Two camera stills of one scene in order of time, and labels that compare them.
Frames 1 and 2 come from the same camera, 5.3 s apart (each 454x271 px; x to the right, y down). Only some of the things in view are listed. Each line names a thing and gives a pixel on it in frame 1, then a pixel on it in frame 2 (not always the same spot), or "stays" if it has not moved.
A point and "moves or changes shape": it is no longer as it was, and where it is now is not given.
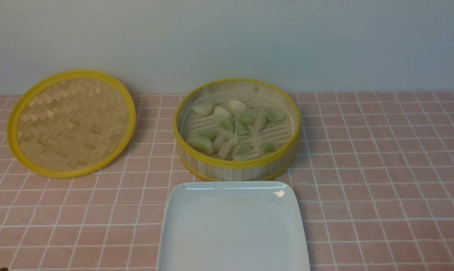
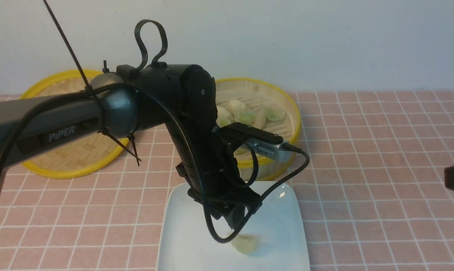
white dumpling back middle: x=236 y=107 stays
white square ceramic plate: x=232 y=226 stays
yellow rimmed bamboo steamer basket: x=237 y=130 stays
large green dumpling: x=203 y=146 moves or changes shape
